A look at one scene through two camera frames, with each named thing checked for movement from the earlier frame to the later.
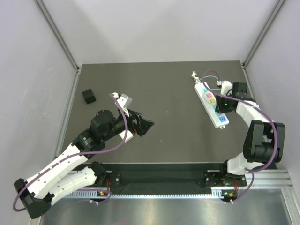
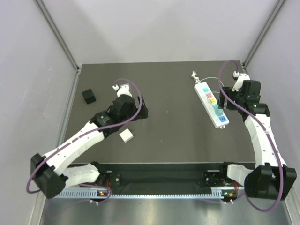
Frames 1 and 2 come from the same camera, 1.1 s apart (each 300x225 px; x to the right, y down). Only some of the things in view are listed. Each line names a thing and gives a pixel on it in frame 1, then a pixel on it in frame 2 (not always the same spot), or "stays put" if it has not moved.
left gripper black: x=142 y=125 -> x=142 y=114
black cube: x=88 y=96 stays put
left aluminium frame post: x=58 y=33 stays put
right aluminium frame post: x=270 y=18 stays put
